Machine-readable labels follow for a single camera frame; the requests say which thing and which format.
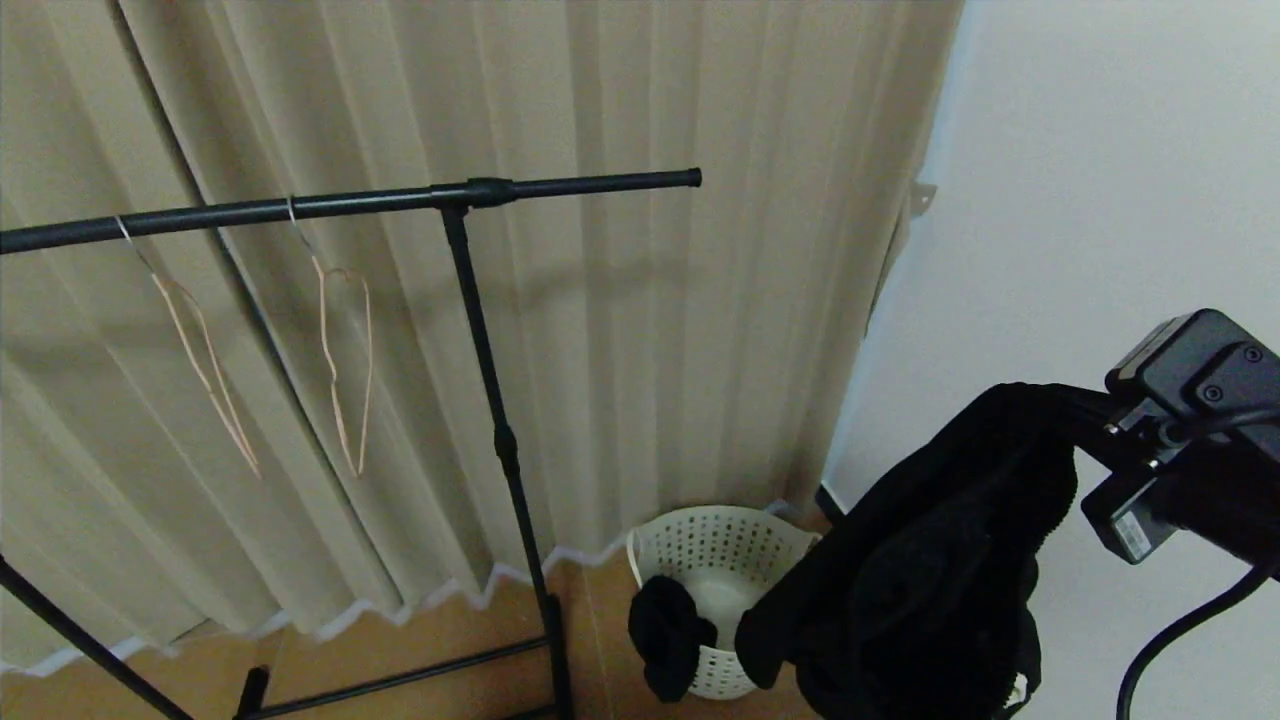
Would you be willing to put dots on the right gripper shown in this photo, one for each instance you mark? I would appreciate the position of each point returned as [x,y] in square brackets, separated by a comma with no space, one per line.
[1200,510]

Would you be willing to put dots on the black garment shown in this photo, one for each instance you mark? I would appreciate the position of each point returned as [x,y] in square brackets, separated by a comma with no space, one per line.
[665,630]
[900,580]

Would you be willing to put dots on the pink clothes hanger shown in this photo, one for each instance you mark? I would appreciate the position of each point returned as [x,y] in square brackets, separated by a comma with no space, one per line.
[370,350]
[232,425]

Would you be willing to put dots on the white laundry basket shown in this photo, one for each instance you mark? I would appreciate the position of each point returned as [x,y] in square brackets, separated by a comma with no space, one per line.
[720,545]

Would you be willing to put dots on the black clothes rack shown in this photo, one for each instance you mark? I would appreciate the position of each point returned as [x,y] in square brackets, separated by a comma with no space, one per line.
[300,207]

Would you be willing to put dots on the beige curtain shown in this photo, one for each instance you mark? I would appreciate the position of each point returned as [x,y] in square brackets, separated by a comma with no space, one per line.
[650,350]

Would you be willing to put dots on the white wall hook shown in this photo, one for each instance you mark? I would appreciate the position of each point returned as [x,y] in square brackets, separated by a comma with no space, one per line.
[922,197]

